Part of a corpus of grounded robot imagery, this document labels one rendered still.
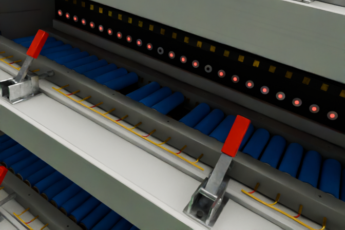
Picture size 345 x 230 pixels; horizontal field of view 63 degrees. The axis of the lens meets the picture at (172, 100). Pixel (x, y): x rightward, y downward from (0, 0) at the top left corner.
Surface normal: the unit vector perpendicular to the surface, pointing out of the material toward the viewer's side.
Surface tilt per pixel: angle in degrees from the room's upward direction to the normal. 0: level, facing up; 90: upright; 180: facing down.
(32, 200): 23
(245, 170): 113
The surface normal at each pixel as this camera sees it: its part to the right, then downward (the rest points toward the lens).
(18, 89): 0.84, 0.38
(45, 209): 0.16, -0.86
